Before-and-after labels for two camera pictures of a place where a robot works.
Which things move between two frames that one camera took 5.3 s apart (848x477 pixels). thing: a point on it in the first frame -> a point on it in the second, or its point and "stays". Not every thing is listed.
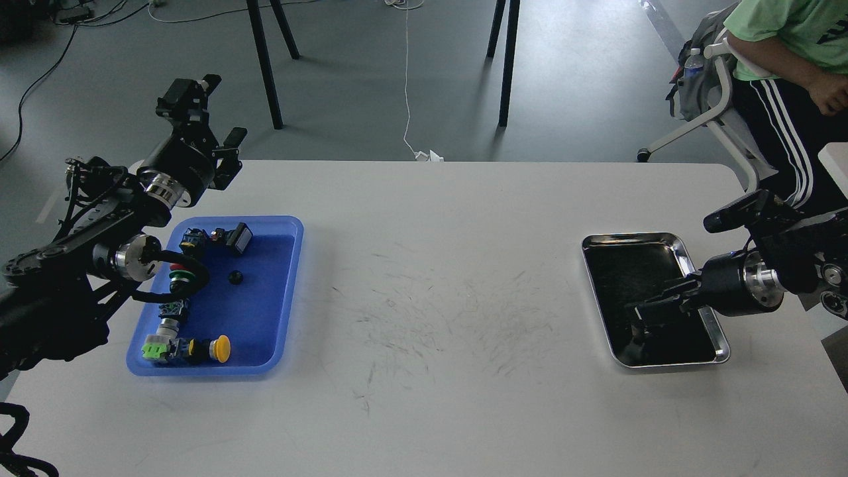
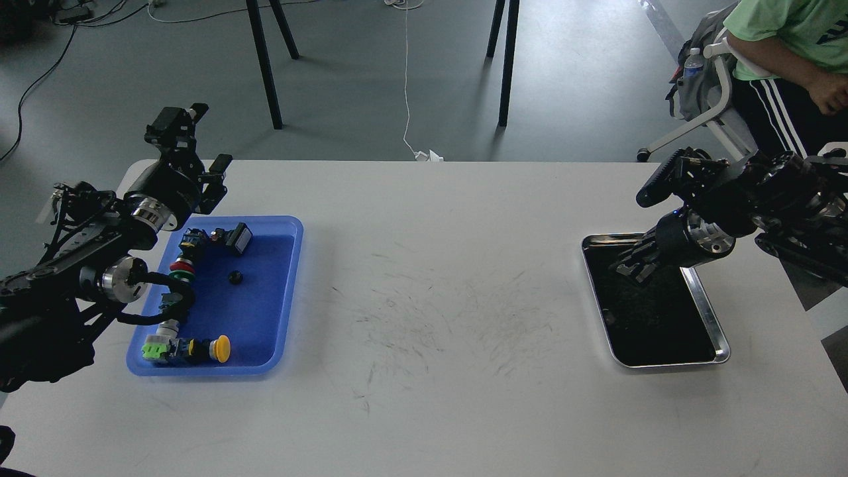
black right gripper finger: x=680 y=286 -> x=637 y=252
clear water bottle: x=693 y=68 stays
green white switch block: x=155 y=345 stays
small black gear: x=236 y=277 stays
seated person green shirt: x=789 y=117 stays
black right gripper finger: x=655 y=313 -> x=640 y=273
